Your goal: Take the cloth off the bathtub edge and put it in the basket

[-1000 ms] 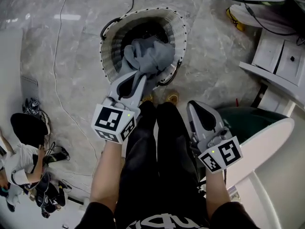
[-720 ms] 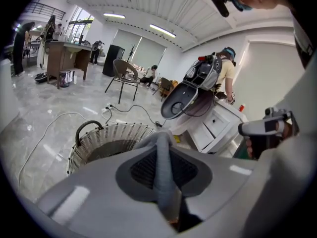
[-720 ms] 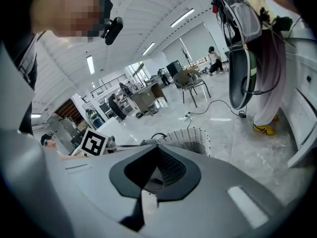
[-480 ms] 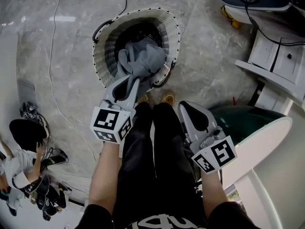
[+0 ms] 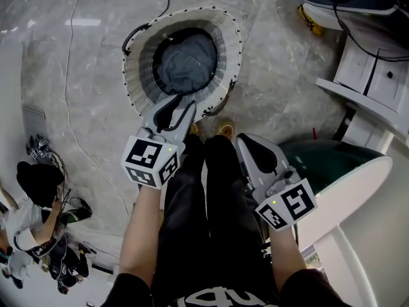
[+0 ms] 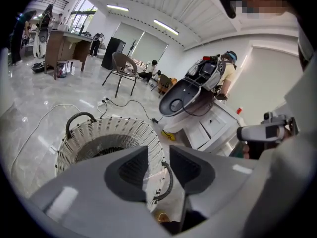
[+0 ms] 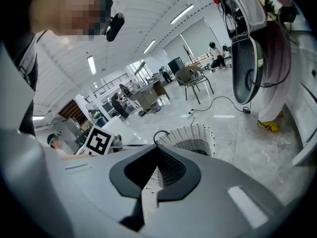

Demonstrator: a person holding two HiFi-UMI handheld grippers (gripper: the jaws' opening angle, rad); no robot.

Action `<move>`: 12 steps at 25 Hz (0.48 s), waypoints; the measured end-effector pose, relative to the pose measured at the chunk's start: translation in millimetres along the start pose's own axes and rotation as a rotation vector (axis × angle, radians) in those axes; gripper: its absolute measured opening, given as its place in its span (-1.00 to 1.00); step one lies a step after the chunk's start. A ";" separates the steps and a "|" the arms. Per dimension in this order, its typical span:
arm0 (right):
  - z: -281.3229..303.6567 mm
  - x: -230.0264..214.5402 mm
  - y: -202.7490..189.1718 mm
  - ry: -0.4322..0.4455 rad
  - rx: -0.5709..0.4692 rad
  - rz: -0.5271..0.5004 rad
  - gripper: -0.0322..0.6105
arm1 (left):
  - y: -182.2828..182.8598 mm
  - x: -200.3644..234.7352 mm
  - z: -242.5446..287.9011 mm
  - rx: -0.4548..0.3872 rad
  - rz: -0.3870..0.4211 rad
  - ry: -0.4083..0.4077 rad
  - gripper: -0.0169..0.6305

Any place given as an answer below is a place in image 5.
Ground person's right forearm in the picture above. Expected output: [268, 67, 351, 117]
[266, 227, 309, 292]

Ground garden window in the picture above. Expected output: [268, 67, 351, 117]
[300, 244, 323, 271]

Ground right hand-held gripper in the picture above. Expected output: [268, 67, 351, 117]
[235, 133, 319, 233]

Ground spare hand-held gripper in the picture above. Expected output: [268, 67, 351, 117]
[27, 135, 52, 158]

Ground person's black trousers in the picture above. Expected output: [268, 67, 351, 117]
[150, 134, 279, 307]

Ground white cable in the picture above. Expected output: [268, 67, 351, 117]
[63, 0, 128, 217]

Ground person's black printed t-shirt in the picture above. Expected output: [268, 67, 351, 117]
[102, 267, 346, 307]

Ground person's left forearm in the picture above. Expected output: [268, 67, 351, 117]
[118, 185, 166, 287]

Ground white bathtub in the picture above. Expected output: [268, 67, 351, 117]
[277, 139, 394, 249]

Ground person's right tan shoe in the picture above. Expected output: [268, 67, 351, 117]
[213, 119, 236, 139]

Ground white woven laundry basket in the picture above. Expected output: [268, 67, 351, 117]
[121, 7, 243, 124]

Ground white vanity cabinet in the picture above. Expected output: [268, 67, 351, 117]
[316, 32, 409, 146]

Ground grey perforated panel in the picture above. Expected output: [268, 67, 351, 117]
[22, 105, 49, 139]

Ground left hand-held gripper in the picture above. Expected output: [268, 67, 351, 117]
[120, 94, 197, 191]

